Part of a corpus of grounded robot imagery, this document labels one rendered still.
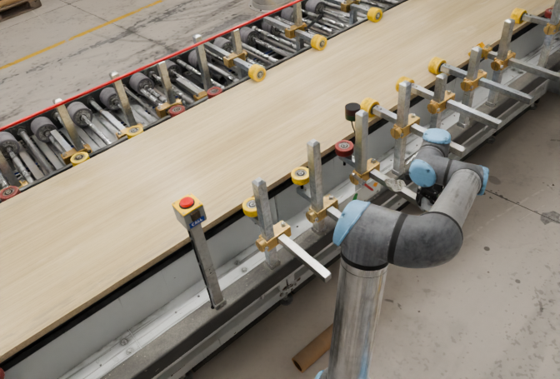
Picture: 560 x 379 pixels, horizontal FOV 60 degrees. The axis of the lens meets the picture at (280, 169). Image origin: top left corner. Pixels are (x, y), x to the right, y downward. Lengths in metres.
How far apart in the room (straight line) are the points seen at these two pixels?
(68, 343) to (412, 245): 1.28
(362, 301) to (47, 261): 1.21
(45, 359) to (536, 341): 2.11
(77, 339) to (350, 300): 1.07
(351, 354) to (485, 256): 1.75
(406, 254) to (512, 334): 1.67
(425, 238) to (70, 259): 1.31
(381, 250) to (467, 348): 1.57
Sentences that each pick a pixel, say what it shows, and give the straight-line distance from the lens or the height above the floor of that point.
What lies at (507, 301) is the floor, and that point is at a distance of 2.79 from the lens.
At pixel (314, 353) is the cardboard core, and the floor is 0.07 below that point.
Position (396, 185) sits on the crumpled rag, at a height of 0.88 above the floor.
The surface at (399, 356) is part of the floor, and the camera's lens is 2.51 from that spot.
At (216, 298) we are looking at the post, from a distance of 1.80.
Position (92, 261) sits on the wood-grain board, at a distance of 1.88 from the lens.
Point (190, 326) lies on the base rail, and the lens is 1.83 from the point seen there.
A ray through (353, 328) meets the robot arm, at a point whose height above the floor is 1.14.
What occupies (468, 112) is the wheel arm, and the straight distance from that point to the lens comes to 2.25.
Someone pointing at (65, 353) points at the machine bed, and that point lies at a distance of 1.94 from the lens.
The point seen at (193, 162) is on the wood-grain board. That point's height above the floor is 0.90.
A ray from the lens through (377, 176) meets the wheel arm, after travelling 2.02.
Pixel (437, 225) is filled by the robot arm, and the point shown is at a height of 1.41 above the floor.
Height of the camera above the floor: 2.21
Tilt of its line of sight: 41 degrees down
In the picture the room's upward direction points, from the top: 7 degrees counter-clockwise
